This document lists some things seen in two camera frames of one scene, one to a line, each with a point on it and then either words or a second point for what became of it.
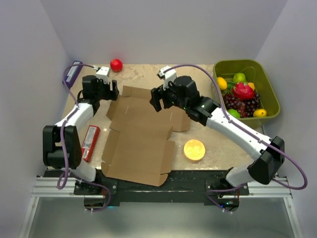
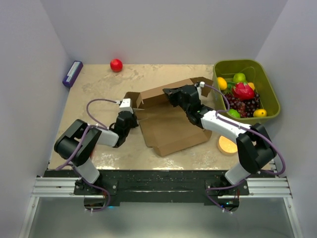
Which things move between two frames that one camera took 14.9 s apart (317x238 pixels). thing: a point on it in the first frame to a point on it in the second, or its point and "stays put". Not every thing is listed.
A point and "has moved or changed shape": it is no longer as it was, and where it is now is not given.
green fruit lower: [234, 113] stays put
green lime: [239, 77] stays put
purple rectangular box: [73, 74] stays put
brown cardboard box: [137, 148] has moved or changed shape
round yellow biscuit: [194, 149] to [227, 146]
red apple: [116, 65] stays put
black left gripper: [112, 95] to [134, 125]
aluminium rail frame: [64, 187] stays put
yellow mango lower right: [260, 113] stays put
